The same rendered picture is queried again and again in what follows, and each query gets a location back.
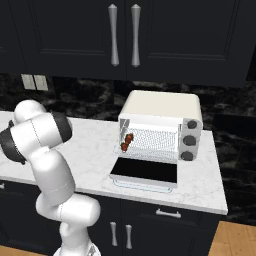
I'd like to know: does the kebab skewer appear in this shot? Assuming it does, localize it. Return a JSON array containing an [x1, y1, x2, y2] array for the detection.
[[119, 132, 135, 154]]

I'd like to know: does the white toaster oven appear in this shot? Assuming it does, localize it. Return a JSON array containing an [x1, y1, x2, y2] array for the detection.
[[113, 89, 204, 165]]

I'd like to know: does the toaster oven door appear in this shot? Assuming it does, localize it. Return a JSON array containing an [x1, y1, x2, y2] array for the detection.
[[109, 156, 179, 189]]

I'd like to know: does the dark toaster oven knob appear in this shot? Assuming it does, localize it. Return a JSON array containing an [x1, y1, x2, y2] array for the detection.
[[182, 134, 198, 147], [180, 150, 195, 162], [186, 119, 198, 131]]

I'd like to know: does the black drawer front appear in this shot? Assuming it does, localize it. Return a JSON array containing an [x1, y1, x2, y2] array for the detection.
[[120, 199, 222, 229]]

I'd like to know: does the toaster oven door handle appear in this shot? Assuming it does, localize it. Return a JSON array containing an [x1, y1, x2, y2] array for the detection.
[[112, 179, 174, 194]]

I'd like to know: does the silver drawer handle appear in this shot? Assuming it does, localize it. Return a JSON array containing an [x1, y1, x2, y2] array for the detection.
[[155, 208, 183, 220]]

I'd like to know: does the beige wall socket plate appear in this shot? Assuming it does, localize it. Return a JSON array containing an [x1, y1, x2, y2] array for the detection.
[[20, 73, 37, 91], [33, 74, 50, 92]]

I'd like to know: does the silver base cupboard handle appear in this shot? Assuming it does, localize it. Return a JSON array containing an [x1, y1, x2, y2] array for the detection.
[[125, 224, 133, 250], [109, 221, 119, 248]]

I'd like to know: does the black wall cupboard door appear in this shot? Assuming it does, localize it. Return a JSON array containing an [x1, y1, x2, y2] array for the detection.
[[9, 0, 128, 81], [125, 0, 256, 89], [0, 0, 27, 75]]

